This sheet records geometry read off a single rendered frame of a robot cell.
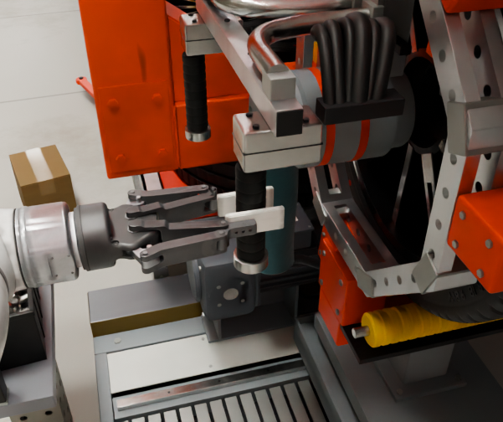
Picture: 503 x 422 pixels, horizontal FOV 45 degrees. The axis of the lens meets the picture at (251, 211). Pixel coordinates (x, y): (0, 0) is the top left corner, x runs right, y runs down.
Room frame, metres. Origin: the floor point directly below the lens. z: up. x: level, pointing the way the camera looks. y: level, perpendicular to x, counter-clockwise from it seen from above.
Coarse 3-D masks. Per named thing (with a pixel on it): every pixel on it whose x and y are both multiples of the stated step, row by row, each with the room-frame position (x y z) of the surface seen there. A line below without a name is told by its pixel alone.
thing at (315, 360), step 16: (304, 320) 1.06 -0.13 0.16; (304, 336) 0.99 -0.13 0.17; (304, 352) 0.98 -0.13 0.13; (320, 352) 0.96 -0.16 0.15; (320, 368) 0.90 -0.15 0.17; (320, 384) 0.88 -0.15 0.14; (336, 384) 0.87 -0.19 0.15; (336, 400) 0.83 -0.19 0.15; (336, 416) 0.78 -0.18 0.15; (352, 416) 0.79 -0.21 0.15
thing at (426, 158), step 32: (416, 0) 0.91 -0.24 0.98; (416, 32) 0.88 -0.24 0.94; (416, 64) 0.90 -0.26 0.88; (416, 96) 0.91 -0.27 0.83; (416, 128) 0.87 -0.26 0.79; (384, 160) 0.98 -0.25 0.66; (416, 160) 0.84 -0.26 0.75; (384, 192) 0.92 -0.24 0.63; (416, 192) 0.93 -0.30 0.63; (384, 224) 0.85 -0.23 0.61; (416, 224) 0.85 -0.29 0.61; (416, 256) 0.74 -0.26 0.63
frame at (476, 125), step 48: (432, 0) 0.66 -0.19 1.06; (432, 48) 0.64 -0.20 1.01; (480, 48) 0.63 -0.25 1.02; (480, 96) 0.61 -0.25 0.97; (480, 144) 0.55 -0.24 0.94; (336, 192) 0.93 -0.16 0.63; (336, 240) 0.83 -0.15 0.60; (432, 240) 0.57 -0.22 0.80; (384, 288) 0.66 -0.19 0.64; (432, 288) 0.55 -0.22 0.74
